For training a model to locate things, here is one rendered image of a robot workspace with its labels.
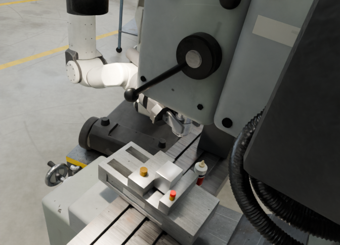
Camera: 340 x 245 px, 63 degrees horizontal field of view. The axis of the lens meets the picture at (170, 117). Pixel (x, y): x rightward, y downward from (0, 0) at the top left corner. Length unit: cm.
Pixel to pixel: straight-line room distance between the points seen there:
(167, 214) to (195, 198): 10
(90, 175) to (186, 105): 76
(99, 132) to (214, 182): 81
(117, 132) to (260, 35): 128
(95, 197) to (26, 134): 162
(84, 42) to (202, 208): 64
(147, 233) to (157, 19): 57
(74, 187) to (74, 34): 57
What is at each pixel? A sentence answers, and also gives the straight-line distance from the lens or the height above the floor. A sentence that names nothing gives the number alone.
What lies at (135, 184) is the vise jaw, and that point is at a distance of 78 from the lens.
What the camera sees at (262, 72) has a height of 147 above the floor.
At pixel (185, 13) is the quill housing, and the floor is 151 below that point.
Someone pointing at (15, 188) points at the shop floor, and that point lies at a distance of 216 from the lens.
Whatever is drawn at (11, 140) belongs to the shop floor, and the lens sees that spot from 250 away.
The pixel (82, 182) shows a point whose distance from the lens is 118.
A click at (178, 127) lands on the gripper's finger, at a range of 64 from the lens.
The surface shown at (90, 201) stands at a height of 84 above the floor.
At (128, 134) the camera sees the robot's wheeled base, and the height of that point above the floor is 59.
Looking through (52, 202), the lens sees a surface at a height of 72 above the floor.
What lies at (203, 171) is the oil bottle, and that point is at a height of 100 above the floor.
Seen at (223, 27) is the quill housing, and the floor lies 151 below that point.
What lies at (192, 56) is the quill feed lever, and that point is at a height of 146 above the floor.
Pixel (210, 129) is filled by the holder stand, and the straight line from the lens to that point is 101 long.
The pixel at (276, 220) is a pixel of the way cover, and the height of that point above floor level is 96.
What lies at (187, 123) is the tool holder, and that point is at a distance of 65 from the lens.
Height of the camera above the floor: 163
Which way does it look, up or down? 37 degrees down
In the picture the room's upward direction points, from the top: 11 degrees clockwise
